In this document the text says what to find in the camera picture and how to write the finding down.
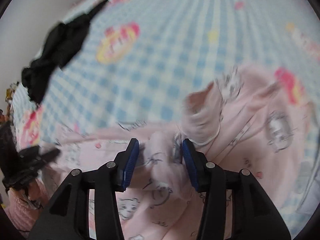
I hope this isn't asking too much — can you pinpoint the black garment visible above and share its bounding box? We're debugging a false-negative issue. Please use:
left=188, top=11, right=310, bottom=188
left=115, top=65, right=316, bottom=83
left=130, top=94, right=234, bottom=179
left=21, top=0, right=109, bottom=105

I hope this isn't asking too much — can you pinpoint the pink cartoon print pajama garment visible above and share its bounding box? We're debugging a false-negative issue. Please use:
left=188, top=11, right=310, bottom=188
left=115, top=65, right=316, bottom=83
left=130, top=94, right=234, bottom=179
left=42, top=65, right=313, bottom=239

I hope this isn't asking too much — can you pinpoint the blue checkered cartoon blanket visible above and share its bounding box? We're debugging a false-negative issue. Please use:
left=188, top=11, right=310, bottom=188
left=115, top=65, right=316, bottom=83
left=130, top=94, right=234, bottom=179
left=14, top=0, right=319, bottom=236

